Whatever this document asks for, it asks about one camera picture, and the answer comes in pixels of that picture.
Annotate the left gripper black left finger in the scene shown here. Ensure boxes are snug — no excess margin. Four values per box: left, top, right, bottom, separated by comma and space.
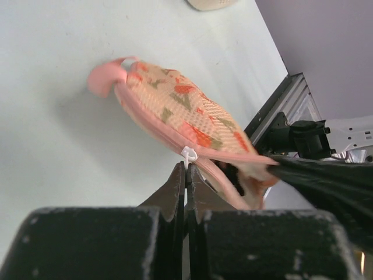
1, 163, 185, 279

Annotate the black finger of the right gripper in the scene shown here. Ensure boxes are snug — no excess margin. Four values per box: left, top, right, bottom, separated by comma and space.
269, 155, 372, 251

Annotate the aluminium frame rail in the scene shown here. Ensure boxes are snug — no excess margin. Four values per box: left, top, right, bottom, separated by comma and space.
245, 73, 323, 145

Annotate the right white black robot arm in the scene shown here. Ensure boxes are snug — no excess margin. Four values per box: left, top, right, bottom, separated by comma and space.
268, 116, 372, 252

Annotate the cream plastic laundry basket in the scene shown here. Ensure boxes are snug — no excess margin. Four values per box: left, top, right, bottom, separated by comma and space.
187, 0, 237, 11

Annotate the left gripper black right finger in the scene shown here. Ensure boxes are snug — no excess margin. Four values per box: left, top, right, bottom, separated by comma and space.
186, 164, 363, 279

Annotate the floral orange bra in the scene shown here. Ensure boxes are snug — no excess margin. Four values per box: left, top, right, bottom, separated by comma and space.
87, 58, 277, 210

